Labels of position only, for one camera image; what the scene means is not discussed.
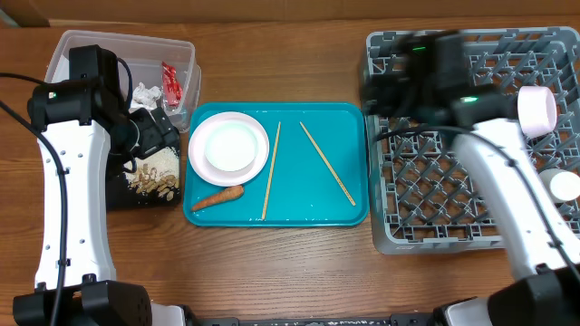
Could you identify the rice and peanuts pile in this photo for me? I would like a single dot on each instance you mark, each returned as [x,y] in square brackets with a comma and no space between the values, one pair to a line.
[157,176]

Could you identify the teal serving tray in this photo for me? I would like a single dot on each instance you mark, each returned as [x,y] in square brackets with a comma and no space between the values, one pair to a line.
[303,191]

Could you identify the left wooden chopstick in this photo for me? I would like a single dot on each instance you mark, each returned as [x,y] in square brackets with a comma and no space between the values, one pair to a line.
[271,172]

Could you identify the black tray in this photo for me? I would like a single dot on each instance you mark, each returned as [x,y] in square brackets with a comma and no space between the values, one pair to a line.
[119,197]

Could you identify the white bowl with food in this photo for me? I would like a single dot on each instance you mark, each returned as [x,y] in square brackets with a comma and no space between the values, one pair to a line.
[231,146]

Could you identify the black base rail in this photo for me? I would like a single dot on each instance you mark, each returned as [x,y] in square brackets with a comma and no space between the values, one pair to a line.
[397,319]

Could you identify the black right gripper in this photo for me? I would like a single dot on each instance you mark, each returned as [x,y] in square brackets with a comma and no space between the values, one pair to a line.
[372,95]

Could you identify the grey dishwasher rack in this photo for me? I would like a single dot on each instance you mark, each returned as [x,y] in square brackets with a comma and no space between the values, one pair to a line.
[423,201]

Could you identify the clear plastic waste bin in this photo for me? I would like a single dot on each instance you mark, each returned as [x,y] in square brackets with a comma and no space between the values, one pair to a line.
[145,57]

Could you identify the white plate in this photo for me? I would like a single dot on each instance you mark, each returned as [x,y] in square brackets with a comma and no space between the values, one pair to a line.
[197,143]

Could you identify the wooden chopstick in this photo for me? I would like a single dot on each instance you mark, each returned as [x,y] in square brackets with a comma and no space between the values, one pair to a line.
[327,164]
[271,172]

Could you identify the orange carrot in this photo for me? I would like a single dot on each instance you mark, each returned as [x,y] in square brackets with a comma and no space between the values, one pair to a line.
[226,195]

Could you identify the white tissue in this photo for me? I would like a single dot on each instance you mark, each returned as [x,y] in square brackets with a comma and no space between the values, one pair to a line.
[146,98]

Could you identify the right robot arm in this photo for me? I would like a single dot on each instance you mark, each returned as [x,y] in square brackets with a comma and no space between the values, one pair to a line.
[487,133]

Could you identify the right wooden chopstick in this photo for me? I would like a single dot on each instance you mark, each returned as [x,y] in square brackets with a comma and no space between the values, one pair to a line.
[327,164]

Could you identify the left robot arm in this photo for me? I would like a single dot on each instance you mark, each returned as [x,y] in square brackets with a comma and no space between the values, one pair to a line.
[88,132]

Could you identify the white paper cup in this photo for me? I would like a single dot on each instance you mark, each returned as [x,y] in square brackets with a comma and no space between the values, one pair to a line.
[561,185]

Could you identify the white upturned bowl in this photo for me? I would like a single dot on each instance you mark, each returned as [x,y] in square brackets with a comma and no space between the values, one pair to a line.
[536,110]

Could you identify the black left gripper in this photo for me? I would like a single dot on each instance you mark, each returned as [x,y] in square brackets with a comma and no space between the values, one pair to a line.
[154,139]

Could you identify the red snack wrapper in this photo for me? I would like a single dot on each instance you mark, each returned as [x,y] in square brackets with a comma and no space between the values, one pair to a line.
[171,87]

